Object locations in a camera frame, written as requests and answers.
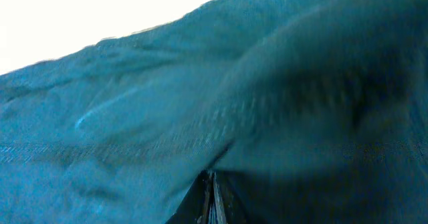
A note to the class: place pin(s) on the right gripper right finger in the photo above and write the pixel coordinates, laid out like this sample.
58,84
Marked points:
227,207

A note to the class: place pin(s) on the black shorts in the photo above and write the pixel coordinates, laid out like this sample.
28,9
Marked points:
314,110

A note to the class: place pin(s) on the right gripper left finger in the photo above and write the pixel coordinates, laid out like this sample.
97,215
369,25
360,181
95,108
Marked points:
194,209

